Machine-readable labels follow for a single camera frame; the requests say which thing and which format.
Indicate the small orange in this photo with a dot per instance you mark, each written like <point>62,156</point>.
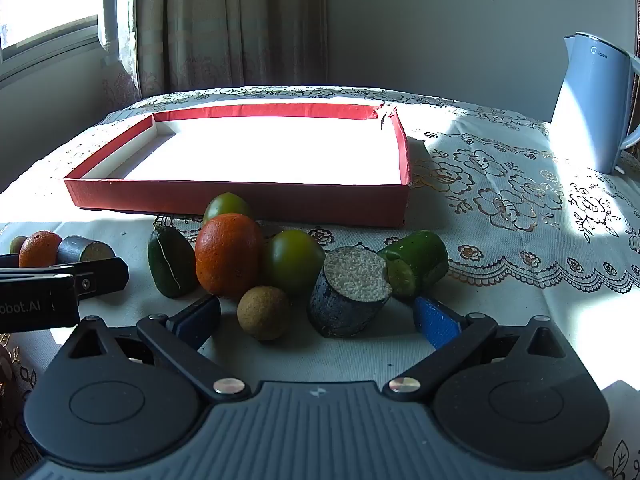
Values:
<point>40,249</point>

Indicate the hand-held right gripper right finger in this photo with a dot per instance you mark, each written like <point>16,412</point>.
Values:
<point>436,322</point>

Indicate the large orange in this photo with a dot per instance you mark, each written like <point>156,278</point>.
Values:
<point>227,255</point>

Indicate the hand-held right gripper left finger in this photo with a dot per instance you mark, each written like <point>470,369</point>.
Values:
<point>194,321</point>

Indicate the patterned beige curtain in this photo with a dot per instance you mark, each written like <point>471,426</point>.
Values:
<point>225,25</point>

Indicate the small brown round fruit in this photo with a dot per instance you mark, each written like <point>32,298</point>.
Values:
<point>263,313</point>

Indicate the dark green avocado piece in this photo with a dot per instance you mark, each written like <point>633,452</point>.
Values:
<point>171,267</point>

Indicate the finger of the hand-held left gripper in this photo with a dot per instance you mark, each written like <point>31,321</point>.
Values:
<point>100,280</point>
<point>9,260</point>

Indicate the green round fruit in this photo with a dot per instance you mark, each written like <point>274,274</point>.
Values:
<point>226,206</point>
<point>295,260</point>

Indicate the light blue electric kettle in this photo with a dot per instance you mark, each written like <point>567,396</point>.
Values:
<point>590,105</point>

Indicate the red shallow cardboard box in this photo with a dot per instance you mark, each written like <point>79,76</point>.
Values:
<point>280,150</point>

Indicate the small dark cut cylinder piece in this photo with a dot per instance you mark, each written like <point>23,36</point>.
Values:
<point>85,251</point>

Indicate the green pepper piece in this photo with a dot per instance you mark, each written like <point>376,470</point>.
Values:
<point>417,262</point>

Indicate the tiny green-brown fruit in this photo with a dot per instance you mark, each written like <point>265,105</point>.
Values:
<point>17,244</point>

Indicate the large dark cut cylinder piece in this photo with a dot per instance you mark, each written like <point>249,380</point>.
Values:
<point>347,295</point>

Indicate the window with grey frame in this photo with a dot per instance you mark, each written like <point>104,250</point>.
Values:
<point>45,0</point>

